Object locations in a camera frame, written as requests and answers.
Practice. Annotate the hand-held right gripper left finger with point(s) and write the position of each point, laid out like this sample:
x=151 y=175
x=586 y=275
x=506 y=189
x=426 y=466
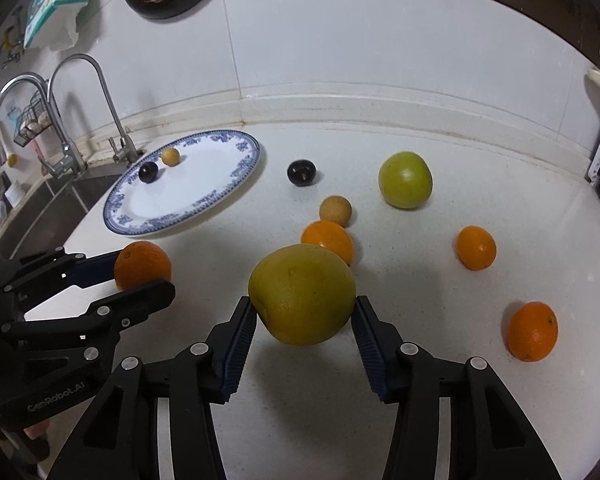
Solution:
x=240 y=350

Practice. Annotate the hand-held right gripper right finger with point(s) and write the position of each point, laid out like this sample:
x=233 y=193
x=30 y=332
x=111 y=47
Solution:
x=367 y=350

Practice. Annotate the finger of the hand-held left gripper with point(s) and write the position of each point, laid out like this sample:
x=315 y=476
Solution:
x=92 y=270
x=130 y=305

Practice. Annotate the orange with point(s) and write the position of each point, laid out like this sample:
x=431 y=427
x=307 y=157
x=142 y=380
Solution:
x=327 y=237
x=142 y=265
x=532 y=331
x=476 y=247

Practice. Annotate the yellow grapefruit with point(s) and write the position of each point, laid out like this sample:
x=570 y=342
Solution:
x=300 y=290

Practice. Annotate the dark plum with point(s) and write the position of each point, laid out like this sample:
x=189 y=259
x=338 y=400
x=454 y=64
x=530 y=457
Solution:
x=148 y=172
x=301 y=174

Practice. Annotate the blue patterned white plate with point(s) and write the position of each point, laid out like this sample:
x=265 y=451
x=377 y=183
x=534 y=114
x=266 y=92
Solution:
x=190 y=185

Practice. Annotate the small tan round fruit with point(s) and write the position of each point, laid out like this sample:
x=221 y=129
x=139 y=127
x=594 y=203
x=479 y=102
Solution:
x=170 y=156
x=335 y=211

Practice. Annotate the person's left hand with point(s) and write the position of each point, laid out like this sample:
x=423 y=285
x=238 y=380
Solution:
x=32 y=431

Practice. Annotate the stainless steel sink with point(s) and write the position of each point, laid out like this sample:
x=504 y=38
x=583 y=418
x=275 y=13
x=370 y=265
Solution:
x=40 y=210

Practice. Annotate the thick chrome faucet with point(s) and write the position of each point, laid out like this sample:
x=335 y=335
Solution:
x=70 y=160

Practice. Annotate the thin chrome gooseneck faucet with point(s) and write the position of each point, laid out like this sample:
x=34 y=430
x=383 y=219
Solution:
x=128 y=150

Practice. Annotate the tissue packet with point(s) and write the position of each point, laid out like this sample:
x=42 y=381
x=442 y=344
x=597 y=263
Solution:
x=55 y=0

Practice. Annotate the yellow wall hooks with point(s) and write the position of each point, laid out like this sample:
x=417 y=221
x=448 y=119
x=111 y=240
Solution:
x=10 y=42

